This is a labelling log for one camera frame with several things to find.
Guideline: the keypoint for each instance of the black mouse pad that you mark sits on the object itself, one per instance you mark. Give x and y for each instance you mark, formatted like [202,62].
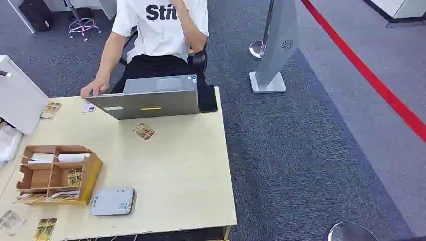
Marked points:
[207,99]

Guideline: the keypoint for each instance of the grey laptop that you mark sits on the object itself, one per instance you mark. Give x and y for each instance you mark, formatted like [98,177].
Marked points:
[156,101]

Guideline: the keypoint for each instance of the black office chair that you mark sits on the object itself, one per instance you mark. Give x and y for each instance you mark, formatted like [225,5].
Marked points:
[198,60]

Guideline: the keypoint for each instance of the patterned card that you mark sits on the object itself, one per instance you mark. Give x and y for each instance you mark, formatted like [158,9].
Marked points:
[144,130]

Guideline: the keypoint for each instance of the grey standing kiosk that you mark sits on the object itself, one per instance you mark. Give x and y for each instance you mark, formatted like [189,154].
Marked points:
[278,43]

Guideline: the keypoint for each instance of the person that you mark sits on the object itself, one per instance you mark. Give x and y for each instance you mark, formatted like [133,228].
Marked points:
[159,33]

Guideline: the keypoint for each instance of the person's hand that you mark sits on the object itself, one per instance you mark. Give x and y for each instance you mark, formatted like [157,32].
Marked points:
[94,87]

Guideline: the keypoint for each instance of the small white card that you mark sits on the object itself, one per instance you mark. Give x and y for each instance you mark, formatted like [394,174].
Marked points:
[89,108]

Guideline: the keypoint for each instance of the wooden card box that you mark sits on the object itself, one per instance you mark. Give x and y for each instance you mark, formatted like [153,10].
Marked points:
[87,174]

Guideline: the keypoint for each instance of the white rolled paper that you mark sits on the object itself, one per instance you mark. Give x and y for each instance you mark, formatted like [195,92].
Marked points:
[73,157]

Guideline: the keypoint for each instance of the red barrier belt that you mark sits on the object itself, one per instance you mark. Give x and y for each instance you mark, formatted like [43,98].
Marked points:
[366,71]

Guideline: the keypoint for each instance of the chrome stool base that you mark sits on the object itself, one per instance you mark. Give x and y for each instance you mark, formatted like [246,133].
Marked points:
[82,26]

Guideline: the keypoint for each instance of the stack of patterned cards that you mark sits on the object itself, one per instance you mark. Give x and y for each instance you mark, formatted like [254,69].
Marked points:
[51,110]

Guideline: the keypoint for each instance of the chrome round base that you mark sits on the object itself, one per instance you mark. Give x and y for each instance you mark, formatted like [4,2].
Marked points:
[351,232]

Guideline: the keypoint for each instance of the white cabinet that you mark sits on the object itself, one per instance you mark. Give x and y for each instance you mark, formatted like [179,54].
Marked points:
[18,96]

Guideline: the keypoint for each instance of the clear plastic bag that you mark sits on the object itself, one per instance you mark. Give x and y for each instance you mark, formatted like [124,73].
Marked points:
[8,143]

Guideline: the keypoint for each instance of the black box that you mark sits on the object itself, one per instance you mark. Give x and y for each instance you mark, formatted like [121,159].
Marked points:
[36,14]

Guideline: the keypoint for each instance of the white counter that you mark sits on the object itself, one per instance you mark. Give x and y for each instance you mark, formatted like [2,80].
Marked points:
[397,10]

